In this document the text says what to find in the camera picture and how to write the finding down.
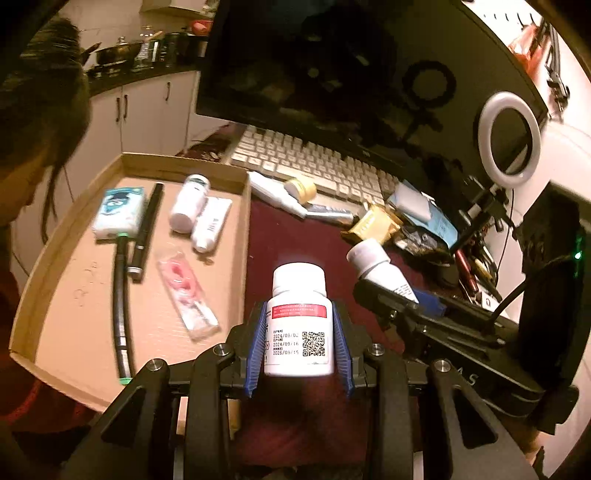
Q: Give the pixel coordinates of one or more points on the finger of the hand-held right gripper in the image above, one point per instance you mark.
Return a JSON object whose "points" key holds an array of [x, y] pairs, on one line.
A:
{"points": [[431, 304], [383, 300]]}

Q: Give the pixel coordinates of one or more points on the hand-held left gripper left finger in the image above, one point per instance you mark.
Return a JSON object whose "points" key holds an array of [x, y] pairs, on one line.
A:
{"points": [[255, 355]]}

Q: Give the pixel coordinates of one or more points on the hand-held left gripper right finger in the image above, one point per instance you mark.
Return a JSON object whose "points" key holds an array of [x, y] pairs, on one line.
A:
{"points": [[345, 360]]}

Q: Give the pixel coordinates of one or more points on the white pill bottle red label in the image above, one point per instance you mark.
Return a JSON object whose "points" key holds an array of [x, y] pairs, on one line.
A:
{"points": [[298, 323]]}

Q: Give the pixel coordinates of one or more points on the yellow packet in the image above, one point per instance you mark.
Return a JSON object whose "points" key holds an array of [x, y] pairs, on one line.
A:
{"points": [[374, 224]]}

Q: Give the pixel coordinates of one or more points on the grey squeeze tube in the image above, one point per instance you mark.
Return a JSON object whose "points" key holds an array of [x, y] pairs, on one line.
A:
{"points": [[330, 213]]}

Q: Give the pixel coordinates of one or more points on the white squeeze tube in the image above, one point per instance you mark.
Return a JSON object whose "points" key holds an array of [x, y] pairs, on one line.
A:
{"points": [[210, 226]]}

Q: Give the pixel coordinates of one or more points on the white spray bottle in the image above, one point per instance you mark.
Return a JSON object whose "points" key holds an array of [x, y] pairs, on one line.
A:
{"points": [[272, 189]]}

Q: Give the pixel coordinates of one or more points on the cardboard box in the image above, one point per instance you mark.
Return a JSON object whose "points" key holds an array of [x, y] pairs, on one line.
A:
{"points": [[92, 323]]}

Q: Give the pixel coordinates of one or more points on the black pen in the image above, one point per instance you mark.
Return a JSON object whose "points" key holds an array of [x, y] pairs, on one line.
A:
{"points": [[145, 230]]}

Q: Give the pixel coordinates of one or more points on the white bottle green label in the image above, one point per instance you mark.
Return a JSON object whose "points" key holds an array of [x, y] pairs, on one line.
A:
{"points": [[189, 203]]}

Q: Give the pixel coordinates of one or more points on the teal cartoon tissue pack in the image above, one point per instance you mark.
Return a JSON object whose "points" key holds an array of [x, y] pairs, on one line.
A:
{"points": [[117, 212]]}

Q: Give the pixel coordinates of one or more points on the red pen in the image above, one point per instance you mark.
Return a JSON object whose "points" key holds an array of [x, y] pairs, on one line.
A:
{"points": [[465, 272]]}

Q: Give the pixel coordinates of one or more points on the blue paper sheet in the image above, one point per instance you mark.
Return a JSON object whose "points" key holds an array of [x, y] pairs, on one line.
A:
{"points": [[443, 228]]}

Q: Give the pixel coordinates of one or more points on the pink item clear packet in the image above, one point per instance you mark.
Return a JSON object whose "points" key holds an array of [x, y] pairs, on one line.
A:
{"points": [[187, 295]]}

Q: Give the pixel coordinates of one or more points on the maroon table cloth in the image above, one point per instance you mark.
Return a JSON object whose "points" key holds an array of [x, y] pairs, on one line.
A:
{"points": [[286, 240]]}

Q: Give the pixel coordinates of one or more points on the white keyboard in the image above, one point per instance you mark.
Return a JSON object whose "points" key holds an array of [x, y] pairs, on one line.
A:
{"points": [[314, 161]]}

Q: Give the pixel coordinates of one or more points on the black hanging tool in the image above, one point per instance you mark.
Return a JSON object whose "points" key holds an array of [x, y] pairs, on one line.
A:
{"points": [[556, 83]]}

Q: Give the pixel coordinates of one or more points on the black monitor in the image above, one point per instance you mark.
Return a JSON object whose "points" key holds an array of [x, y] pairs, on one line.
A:
{"points": [[323, 69]]}

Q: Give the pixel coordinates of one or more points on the white kitchen cabinet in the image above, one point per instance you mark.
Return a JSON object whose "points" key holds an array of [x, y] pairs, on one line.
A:
{"points": [[143, 115]]}

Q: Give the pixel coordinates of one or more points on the steel frying pan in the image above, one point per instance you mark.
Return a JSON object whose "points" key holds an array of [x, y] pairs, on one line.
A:
{"points": [[117, 53]]}

